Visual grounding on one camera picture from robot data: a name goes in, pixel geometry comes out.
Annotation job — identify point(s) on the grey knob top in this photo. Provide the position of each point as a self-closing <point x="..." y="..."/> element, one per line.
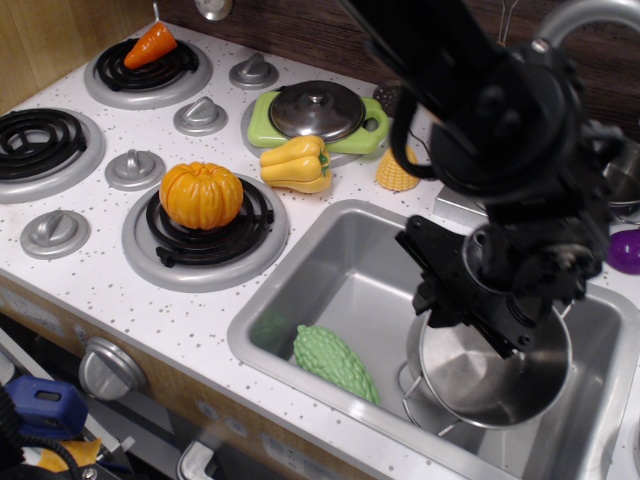
<point x="254" y="73"/>

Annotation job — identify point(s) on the silver wall knob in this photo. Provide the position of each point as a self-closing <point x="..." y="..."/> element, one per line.
<point x="214" y="10"/>

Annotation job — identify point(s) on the silver oven handle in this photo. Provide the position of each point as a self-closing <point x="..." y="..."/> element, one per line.
<point x="196" y="463"/>

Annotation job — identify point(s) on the small metal pot behind faucet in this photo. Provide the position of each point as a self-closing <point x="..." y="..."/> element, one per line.
<point x="622" y="174"/>

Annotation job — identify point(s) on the silver faucet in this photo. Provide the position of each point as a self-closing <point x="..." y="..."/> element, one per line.
<point x="560" y="23"/>

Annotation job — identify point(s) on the blue clamp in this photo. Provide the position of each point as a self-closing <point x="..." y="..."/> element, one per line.
<point x="47" y="408"/>

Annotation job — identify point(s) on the stainless steel pot lid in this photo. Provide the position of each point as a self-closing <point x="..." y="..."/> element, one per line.
<point x="321" y="108"/>

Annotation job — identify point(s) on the front stove burner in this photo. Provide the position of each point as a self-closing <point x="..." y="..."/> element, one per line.
<point x="177" y="258"/>

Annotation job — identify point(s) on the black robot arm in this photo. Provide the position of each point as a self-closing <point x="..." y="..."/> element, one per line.
<point x="506" y="128"/>

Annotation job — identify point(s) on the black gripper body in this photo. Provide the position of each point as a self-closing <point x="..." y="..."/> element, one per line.
<point x="449" y="296"/>

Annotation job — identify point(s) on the small metal strainer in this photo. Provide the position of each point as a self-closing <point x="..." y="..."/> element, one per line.
<point x="387" y="93"/>

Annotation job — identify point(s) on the yellow bell pepper toy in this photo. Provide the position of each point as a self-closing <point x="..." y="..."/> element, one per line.
<point x="302" y="164"/>

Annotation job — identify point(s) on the yellow corn toy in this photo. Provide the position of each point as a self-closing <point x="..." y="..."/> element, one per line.
<point x="391" y="176"/>

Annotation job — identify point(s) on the orange pumpkin toy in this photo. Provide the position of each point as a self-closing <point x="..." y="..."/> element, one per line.
<point x="201" y="196"/>

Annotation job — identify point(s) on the orange carrot toy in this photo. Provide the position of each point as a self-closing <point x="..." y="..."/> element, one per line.
<point x="157" y="42"/>

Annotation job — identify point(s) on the silver sink basin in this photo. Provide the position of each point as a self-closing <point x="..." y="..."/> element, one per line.
<point x="348" y="273"/>

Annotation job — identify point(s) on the purple eggplant toy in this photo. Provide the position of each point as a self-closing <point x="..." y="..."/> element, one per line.
<point x="623" y="254"/>

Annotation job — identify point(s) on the grey knob middle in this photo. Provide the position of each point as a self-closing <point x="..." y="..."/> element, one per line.
<point x="200" y="118"/>

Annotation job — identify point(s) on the grey knob left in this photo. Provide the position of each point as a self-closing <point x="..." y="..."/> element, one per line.
<point x="135" y="170"/>

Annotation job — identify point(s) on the green bitter melon toy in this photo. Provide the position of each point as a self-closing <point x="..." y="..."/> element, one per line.
<point x="321" y="352"/>

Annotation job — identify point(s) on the stove burner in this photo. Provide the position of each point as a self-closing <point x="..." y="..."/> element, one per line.
<point x="177" y="258"/>
<point x="46" y="151"/>
<point x="173" y="78"/>

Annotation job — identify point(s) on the back left stove burner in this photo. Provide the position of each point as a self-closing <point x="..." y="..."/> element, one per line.
<point x="173" y="78"/>

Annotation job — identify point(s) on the grey knob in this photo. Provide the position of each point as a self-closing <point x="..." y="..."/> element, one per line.
<point x="200" y="118"/>
<point x="254" y="73"/>
<point x="55" y="234"/>
<point x="135" y="170"/>

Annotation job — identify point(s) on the far left stove burner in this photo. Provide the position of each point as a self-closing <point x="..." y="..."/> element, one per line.
<point x="46" y="151"/>

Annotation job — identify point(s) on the grey knob front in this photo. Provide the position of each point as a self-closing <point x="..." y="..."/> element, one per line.
<point x="55" y="234"/>

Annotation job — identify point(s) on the silver oven front knob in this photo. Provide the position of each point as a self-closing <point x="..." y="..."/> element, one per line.
<point x="107" y="372"/>

